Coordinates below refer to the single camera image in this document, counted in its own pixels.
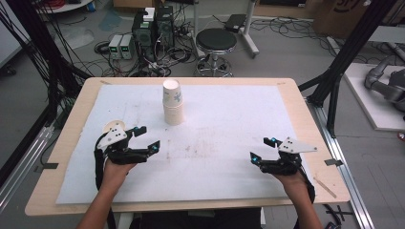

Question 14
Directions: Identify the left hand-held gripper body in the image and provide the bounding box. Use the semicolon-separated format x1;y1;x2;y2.
94;123;151;166

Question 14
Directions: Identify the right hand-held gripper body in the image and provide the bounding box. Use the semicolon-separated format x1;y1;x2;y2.
258;136;318;177

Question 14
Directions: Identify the stack of white paper cups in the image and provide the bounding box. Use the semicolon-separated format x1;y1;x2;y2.
161;78;185;127

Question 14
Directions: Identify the person's left hand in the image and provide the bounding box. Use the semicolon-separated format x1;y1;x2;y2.
101;159;139;192

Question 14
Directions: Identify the person's right hand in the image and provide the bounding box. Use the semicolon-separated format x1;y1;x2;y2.
273;171;311;203

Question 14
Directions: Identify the black tape piece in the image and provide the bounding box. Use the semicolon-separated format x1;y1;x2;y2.
324;157;345;167
33;161;60;174

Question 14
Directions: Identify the white table mat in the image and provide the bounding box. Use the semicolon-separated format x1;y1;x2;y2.
55;83;314;205

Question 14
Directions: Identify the thin wooden stick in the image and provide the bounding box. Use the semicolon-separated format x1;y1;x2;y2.
312;177;338;199

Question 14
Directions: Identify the grey bench power supply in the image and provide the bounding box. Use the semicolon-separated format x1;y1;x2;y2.
108;33;124;60
119;33;137;60

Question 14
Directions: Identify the white platform board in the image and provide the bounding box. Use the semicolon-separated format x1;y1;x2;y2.
343;62;405;132

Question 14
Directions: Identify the black computer tower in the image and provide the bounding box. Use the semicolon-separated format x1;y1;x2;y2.
131;10;158;62
155;5;176;50

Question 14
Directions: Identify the black round stool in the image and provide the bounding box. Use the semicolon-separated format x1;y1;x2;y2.
195;27;239;78

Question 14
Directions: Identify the small white box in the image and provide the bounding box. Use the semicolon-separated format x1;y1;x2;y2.
142;6;157;23

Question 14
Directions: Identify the flat black device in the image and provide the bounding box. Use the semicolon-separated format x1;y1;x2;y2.
224;13;248;33

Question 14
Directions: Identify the large printed cardboard box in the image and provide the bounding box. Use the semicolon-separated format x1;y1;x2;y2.
312;0;374;40

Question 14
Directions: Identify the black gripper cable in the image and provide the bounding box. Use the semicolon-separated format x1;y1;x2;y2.
94;133;108;191

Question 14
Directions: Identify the aluminium floor rail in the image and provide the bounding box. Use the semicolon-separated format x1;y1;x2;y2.
306;97;376;229
0;124;55;213

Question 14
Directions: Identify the black metal frame post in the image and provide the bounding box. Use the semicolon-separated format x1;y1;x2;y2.
298;0;394;138
4;0;84;130

